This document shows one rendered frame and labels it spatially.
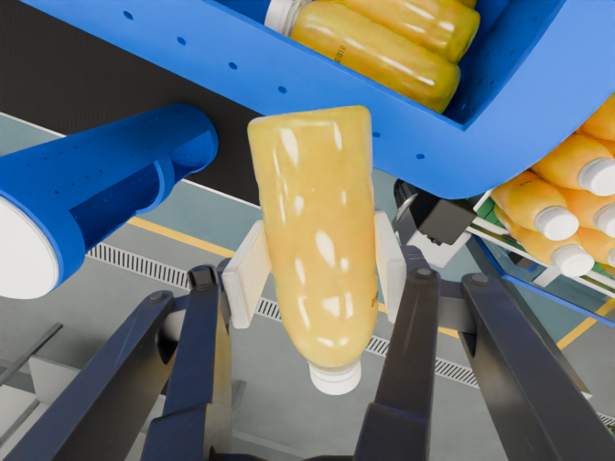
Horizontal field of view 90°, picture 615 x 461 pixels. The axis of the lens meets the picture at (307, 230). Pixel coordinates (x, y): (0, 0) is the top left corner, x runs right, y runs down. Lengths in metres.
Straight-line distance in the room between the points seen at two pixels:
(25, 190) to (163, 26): 0.55
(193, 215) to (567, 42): 1.75
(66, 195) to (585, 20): 0.81
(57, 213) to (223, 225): 1.15
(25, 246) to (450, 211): 0.78
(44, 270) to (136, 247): 1.40
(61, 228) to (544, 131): 0.77
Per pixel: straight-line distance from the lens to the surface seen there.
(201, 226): 1.88
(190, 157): 1.53
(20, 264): 0.85
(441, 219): 0.55
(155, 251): 2.14
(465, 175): 0.30
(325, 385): 0.25
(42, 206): 0.78
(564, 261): 0.54
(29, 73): 1.88
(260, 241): 0.18
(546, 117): 0.27
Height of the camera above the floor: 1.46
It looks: 59 degrees down
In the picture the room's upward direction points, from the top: 167 degrees counter-clockwise
